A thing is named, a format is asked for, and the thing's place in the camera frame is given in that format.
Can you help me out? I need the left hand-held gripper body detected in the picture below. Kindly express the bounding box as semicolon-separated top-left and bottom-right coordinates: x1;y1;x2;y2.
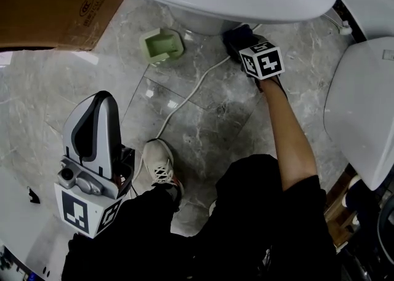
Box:
54;143;135;239

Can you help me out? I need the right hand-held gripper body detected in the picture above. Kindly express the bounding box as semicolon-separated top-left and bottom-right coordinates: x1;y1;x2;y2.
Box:
238;35;286;82

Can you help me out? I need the blue-grey wiping cloth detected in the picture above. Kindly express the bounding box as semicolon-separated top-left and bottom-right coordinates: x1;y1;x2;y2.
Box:
222;23;262;65

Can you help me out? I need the person's right forearm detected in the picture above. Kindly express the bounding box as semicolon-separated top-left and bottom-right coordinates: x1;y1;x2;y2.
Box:
257;75;318;191

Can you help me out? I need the white tankless smart toilet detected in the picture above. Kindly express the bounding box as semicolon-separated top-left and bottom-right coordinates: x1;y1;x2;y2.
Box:
323;36;394;191

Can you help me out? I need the person's left white shoe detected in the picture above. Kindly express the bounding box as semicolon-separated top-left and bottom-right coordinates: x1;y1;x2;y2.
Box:
142;138;185;210

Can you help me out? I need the pale green brush holder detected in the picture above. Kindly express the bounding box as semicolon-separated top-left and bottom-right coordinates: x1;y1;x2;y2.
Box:
139;27;185;66

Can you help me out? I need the large brown cardboard box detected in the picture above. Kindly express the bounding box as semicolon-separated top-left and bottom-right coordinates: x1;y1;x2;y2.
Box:
0;0;132;52

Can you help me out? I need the person's black clothing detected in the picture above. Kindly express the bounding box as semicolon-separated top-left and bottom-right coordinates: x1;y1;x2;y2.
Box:
61;154;338;281

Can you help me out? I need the brown wooden platform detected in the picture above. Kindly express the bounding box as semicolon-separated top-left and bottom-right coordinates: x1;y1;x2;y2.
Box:
324;162;370;248

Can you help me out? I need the small black bracket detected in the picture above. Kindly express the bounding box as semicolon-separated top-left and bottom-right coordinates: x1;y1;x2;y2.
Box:
26;186;41;204

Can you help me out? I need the long white floor cable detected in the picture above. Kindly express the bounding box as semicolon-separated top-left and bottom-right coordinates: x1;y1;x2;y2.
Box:
131;55;231;197

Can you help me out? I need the white cord with wall plug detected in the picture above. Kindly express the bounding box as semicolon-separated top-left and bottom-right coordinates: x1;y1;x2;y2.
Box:
251;14;353;35

